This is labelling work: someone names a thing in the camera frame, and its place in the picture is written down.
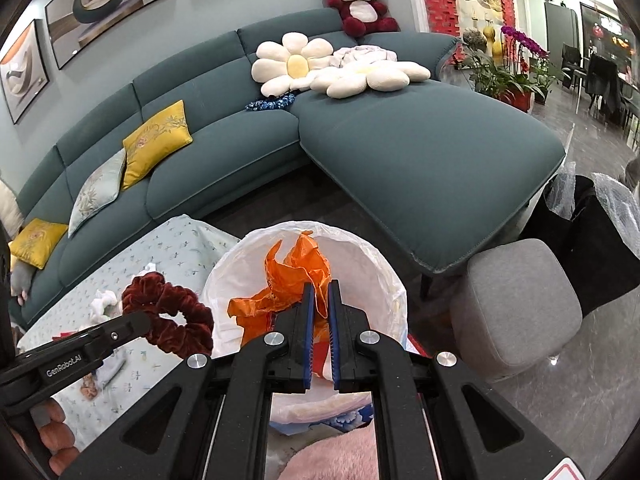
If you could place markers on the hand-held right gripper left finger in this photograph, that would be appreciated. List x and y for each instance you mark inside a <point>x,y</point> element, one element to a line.
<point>309,330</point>

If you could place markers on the dark red velvet scrunchie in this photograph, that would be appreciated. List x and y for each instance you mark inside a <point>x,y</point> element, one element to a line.
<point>192,320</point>

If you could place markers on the dark dining chairs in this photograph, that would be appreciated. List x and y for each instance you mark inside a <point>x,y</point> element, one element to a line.
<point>605,82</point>

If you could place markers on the teal fabric sofa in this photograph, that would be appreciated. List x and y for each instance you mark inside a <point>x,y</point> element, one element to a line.
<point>425,160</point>

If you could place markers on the grey and cream plush toy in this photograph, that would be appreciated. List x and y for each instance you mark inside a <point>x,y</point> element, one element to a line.
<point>21,282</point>

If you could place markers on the yellow gourd ornament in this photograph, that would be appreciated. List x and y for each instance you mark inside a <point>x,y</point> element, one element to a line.
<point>496,46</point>

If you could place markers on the floral light blue tablecloth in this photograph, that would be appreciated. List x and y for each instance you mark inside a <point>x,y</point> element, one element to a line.
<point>165,245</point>

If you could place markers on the framed abstract wall picture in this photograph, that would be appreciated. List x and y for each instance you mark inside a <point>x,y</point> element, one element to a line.
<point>22,75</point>
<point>107,5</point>

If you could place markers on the pink fluffy cloth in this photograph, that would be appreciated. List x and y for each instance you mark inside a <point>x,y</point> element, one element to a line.
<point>335,455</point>

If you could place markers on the clear bubble wrap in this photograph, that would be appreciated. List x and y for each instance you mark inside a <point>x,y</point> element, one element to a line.
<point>617,205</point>

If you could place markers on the blue scrunchie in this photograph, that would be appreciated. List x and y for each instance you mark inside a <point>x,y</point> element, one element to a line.
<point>270,102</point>

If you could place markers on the cream flower cushion pale centre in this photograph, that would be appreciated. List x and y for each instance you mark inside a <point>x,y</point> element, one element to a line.
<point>380,77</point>

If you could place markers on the purple orchid plant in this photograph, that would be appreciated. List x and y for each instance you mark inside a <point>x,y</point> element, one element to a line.
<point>530,45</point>

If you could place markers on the bin with white liner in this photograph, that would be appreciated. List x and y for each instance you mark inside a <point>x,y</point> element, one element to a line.
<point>370,270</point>

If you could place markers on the green potted plant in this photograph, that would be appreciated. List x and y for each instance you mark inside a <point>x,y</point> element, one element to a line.
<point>492,75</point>

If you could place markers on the person's left hand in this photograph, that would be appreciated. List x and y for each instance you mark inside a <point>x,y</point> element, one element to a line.
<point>52,430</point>

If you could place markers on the cream flower cushion yellow centre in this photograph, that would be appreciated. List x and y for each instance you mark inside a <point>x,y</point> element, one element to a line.
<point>295,62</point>

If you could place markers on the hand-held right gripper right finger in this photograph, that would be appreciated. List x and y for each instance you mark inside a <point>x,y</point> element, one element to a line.
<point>334,340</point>

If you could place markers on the pale blue embroidered cushion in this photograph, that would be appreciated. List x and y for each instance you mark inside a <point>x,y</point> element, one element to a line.
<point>97,192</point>

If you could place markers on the large yellow embroidered cushion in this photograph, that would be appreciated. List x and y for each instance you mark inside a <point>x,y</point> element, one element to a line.
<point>157,142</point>

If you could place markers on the small yellow embroidered cushion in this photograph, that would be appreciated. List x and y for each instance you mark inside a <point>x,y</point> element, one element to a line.
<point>37,242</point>

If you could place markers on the grey fabric stool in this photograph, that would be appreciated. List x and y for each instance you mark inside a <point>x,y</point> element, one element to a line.
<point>515,305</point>

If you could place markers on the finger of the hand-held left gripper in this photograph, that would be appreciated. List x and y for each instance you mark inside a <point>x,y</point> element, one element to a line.
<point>120,332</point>

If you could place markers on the red and white teddy bear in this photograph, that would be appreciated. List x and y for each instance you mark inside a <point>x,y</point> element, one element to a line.
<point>360,7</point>

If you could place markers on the orange plastic bag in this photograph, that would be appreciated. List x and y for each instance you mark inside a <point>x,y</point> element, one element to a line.
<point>300,260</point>

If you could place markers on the folded white blanket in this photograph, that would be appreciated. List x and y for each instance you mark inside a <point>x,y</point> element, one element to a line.
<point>365,54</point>

